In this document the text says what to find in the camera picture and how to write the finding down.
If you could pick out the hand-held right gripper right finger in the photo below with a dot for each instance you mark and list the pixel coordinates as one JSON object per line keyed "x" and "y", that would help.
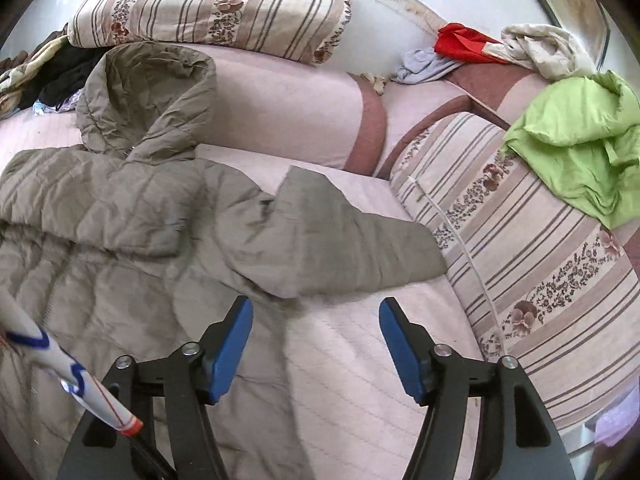
{"x": 400, "y": 355}

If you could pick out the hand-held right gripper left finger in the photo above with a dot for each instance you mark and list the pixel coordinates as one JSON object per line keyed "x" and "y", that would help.
{"x": 232, "y": 350}

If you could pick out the olive quilted hooded jacket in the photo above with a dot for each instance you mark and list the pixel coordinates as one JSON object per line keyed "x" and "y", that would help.
{"x": 125, "y": 210}

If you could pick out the black clothes pile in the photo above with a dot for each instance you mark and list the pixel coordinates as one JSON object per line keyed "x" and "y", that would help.
{"x": 65, "y": 77}

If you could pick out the pink quilted bed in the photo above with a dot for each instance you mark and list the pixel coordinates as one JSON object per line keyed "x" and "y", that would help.
{"x": 360, "y": 270}

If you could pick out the striped floral cushion at right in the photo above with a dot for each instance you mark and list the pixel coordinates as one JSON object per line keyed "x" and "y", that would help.
{"x": 525, "y": 270}

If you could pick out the light purple cloth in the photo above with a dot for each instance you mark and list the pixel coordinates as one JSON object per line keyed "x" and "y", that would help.
{"x": 615, "y": 422}

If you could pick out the light green cloth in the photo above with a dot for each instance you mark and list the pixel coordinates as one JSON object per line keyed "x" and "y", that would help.
{"x": 570, "y": 135}

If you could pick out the grey-blue cloth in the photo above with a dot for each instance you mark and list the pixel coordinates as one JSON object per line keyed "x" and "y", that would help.
{"x": 425, "y": 65}

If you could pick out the clear purple plastic bag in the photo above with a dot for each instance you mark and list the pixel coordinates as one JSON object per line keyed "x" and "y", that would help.
{"x": 70, "y": 102}

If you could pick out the blue plastic bag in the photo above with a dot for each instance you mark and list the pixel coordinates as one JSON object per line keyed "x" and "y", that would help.
{"x": 42, "y": 106}

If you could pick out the red cloth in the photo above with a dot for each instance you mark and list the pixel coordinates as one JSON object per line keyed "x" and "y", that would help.
{"x": 460, "y": 42}

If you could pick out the cream crumpled cloth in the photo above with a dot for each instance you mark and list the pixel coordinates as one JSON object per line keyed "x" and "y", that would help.
{"x": 540, "y": 50}

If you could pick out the striped floral pillow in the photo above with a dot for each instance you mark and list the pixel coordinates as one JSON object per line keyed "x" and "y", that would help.
{"x": 210, "y": 5}

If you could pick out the dark framed glass panel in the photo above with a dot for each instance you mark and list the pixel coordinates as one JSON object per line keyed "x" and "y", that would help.
{"x": 575, "y": 5}

